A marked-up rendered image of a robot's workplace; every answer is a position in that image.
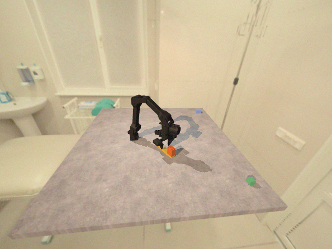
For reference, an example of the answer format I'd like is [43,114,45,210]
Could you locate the orange-yellow bar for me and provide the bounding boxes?
[157,145,176,159]

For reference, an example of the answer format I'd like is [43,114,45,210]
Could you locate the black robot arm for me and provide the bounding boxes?
[128,95,181,141]

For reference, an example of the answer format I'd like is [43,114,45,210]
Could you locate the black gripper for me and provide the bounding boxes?
[153,131,177,149]

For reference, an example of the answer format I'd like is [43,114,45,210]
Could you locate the green cube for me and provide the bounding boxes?
[246,177,256,185]

